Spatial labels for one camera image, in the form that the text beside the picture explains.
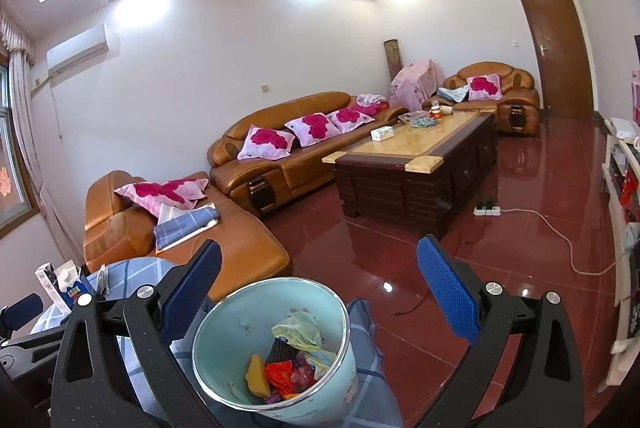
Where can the folded blue checked cloth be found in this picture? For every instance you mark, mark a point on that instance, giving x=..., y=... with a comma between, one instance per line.
x=185, y=223

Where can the translucent red plastic bag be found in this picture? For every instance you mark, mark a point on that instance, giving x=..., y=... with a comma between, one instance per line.
x=306, y=380

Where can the brown rolled mat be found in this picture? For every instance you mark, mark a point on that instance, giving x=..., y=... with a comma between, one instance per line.
x=391, y=58

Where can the brown leather armchair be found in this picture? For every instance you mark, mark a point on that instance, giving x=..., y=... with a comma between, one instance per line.
x=525, y=103

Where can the black white striped packet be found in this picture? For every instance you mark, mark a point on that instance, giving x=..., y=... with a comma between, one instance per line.
x=280, y=350

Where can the blue juice carton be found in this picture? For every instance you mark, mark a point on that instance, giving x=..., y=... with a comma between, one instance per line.
x=75, y=285

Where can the pink floral pillow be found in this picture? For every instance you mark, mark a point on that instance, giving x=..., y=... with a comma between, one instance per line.
x=312, y=128
x=160, y=193
x=267, y=140
x=484, y=85
x=350, y=118

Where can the white device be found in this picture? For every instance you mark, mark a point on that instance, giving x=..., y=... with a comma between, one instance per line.
x=622, y=128

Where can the light blue cloth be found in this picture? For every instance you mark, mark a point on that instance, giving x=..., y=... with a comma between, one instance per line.
x=452, y=94

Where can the white milk carton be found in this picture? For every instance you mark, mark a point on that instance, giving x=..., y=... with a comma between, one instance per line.
x=47, y=283

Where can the white air conditioner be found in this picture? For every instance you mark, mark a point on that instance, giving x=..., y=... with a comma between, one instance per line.
x=77, y=48

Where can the red ornament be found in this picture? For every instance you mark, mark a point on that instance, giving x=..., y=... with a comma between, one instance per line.
x=631, y=190

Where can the brown leather chaise sofa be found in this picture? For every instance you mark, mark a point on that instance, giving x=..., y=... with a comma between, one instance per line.
x=260, y=253

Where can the white folded cloth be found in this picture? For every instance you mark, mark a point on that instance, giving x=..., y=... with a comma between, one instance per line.
x=170, y=213

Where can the mustard yellow packet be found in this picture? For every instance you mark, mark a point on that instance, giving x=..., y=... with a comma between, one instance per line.
x=257, y=373

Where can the red orange plastic wrappers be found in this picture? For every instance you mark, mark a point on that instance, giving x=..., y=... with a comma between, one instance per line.
x=280, y=379

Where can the brown leather three-seat sofa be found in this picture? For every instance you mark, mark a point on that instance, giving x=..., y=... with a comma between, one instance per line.
x=300, y=168

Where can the pink box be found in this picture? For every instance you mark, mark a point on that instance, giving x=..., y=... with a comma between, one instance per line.
x=636, y=98

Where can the dark foil snack packet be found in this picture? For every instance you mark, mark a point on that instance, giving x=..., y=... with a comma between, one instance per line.
x=104, y=280

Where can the pile of coloured candies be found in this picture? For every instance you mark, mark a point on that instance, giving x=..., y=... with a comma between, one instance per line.
x=424, y=123

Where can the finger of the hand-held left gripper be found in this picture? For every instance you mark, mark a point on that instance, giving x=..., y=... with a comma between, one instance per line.
x=22, y=309
x=32, y=353

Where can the white cabinet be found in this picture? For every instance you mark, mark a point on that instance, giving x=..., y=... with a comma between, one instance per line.
x=611, y=168

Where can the small red jar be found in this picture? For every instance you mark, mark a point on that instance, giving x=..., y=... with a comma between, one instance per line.
x=436, y=110

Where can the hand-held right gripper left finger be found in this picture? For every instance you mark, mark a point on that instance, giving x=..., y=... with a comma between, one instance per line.
x=190, y=293

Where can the pink cloth cover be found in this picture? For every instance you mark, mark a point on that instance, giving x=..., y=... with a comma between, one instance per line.
x=415, y=83

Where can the pink floral blanket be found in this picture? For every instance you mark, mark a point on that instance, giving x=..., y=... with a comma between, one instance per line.
x=372, y=100

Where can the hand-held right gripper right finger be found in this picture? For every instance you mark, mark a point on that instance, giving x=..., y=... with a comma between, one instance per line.
x=447, y=293

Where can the dark wooden coffee table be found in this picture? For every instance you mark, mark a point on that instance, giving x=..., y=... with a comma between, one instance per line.
x=400, y=188

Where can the yellow green plastic bag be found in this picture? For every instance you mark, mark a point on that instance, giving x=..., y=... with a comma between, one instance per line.
x=300, y=333

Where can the pink curtain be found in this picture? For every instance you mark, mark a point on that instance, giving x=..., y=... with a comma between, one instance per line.
x=25, y=108

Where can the white tissue box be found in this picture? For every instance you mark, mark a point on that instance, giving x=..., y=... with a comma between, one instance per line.
x=382, y=134

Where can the window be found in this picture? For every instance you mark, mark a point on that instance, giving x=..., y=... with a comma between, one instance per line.
x=12, y=168

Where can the brown wooden door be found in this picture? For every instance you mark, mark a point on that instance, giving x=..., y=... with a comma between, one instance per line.
x=555, y=48

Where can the blue checked tablecloth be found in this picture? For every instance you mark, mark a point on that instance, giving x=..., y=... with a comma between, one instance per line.
x=362, y=348

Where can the light blue cartoon bin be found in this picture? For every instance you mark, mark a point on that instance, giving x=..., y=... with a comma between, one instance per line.
x=225, y=348

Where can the white power strip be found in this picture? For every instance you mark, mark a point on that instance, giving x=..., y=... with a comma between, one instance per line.
x=487, y=209

